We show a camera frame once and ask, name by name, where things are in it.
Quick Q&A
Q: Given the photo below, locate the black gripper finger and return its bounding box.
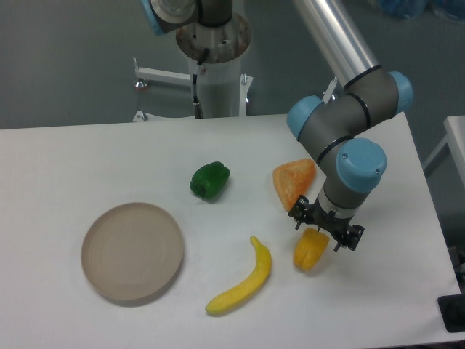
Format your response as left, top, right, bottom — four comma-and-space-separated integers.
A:
332, 224, 365, 252
288, 195, 312, 230

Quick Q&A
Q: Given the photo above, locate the yellow toy pepper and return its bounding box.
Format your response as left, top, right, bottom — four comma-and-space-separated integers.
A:
293, 228, 329, 271

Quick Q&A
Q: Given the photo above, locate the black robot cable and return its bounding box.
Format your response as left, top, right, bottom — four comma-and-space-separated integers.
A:
191, 48, 210, 119

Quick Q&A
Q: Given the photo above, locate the orange toy fruit wedge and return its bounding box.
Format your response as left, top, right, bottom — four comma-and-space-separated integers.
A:
272, 159, 316, 212

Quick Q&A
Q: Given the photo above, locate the beige round plate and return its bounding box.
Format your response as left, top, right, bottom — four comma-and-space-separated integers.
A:
81, 203, 184, 306

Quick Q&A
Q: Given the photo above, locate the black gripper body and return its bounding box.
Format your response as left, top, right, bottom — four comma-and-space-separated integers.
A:
308, 198, 357, 235

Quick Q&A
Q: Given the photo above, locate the white side table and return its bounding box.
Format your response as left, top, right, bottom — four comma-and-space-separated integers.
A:
422, 116, 464, 180

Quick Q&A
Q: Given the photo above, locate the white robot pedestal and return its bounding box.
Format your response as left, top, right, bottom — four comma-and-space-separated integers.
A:
131, 12, 341, 122

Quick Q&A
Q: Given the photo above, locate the yellow toy banana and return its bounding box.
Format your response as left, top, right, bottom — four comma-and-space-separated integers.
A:
205, 236, 272, 316

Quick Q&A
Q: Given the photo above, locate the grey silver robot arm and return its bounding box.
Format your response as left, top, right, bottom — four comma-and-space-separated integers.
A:
141, 1, 413, 250

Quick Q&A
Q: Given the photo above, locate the black device at edge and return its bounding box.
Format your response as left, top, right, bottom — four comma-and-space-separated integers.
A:
437, 294, 464, 333

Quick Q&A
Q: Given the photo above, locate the green toy pepper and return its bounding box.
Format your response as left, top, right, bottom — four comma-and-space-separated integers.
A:
189, 161, 230, 201

